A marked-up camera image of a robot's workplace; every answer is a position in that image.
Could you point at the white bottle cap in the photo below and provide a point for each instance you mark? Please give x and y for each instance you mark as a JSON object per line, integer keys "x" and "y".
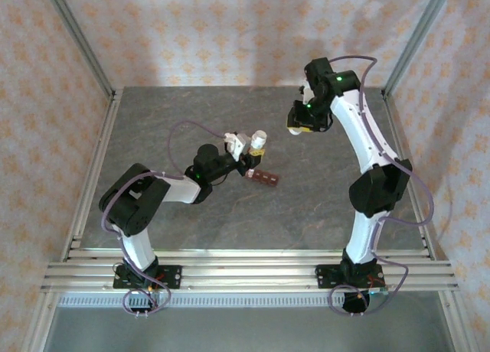
{"x": 294, "y": 132}

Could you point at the white pill bottle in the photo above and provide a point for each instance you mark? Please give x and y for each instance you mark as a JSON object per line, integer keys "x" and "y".
{"x": 259, "y": 139}

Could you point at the brown rectangular block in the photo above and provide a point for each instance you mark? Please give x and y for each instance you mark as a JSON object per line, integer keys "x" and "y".
{"x": 268, "y": 178}

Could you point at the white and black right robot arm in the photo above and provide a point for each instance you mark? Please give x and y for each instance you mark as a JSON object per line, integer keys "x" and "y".
{"x": 352, "y": 130}

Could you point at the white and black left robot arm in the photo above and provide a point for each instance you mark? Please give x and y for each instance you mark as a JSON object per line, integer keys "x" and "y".
{"x": 180, "y": 189}

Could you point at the orange patterned backdrop cloth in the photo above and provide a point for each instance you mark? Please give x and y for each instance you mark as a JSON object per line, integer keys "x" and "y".
{"x": 30, "y": 137}
{"x": 459, "y": 137}
{"x": 191, "y": 23}

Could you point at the small green circuit board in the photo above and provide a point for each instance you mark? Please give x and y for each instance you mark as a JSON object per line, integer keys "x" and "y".
{"x": 379, "y": 291}

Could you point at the aluminium table side rail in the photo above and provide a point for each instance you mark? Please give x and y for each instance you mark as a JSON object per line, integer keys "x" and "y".
{"x": 98, "y": 157}
{"x": 398, "y": 137}

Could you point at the aluminium frame post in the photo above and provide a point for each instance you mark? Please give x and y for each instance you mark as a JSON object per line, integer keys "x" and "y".
{"x": 417, "y": 34}
{"x": 82, "y": 42}

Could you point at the aluminium mounting rail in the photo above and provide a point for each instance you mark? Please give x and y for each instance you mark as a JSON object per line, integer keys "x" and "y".
{"x": 249, "y": 275}

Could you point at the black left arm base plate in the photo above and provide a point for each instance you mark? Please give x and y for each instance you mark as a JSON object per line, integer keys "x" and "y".
{"x": 172, "y": 277}

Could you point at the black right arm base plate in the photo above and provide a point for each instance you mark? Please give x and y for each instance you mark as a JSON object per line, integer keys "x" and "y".
{"x": 325, "y": 277}

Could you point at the aluminium frame leg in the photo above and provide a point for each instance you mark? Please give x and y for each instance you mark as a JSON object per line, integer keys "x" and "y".
{"x": 456, "y": 321}
{"x": 41, "y": 321}

